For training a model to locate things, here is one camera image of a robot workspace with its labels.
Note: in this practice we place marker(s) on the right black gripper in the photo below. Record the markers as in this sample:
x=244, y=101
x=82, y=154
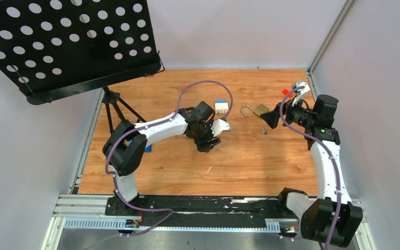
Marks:
x=271, y=117

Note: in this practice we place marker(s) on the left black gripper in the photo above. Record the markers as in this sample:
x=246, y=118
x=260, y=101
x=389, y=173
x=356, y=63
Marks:
x=203, y=146

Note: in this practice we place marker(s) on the brass padlock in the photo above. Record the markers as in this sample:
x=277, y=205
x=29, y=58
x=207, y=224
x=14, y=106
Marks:
x=259, y=110

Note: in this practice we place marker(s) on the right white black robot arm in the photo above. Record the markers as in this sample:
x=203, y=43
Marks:
x=332, y=215

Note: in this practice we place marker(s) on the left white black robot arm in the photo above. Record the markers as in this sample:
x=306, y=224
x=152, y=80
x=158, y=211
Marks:
x=126, y=146

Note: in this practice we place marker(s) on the white blue toy block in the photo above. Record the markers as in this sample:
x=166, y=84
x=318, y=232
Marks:
x=221, y=106

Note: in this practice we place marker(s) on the blue small block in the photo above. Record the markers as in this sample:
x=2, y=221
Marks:
x=148, y=149

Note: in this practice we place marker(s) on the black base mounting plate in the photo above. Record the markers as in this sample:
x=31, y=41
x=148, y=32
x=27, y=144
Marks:
x=203, y=212

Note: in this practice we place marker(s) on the black tripod stand legs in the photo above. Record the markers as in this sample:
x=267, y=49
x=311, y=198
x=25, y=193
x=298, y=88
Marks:
x=111, y=98

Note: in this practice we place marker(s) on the black perforated music stand desk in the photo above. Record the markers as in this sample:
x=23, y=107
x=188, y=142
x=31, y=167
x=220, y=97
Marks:
x=55, y=49

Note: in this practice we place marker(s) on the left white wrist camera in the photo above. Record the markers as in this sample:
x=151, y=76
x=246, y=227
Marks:
x=219, y=126

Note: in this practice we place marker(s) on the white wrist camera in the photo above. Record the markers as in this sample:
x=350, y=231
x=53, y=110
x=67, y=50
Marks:
x=219, y=126
x=302, y=89

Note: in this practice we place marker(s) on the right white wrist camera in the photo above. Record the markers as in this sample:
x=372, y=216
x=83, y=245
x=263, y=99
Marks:
x=302, y=89

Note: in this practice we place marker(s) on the aluminium frame rails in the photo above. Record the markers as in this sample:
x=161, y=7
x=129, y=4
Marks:
x=88, y=211

